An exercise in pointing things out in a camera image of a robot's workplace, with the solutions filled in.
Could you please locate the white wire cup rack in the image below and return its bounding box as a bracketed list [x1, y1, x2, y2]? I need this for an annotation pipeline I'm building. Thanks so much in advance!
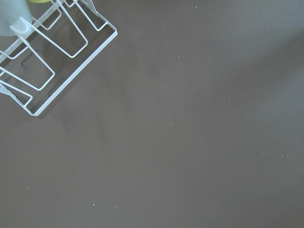
[0, 0, 118, 116]

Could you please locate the translucent white cup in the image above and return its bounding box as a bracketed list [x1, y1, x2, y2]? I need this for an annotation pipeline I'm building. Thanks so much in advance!
[0, 0, 33, 37]

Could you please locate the yellow cup on rack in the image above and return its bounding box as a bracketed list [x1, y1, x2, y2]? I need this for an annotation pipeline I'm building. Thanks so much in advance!
[28, 0, 51, 4]

